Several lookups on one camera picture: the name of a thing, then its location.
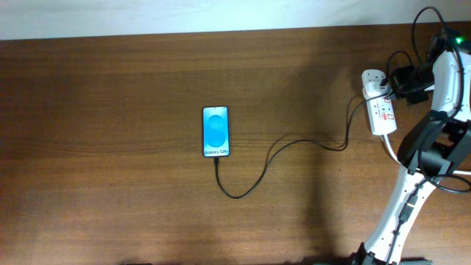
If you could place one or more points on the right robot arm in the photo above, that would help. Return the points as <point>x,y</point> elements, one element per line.
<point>433,150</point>

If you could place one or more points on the blue screen smartphone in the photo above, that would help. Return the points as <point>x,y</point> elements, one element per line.
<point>216,132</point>

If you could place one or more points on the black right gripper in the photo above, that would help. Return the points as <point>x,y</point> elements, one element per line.
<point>411,88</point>

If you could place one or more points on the white power strip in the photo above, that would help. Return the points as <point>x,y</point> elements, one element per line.
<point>381,114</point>

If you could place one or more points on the white USB charger plug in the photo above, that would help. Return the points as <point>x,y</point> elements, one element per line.
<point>372,83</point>

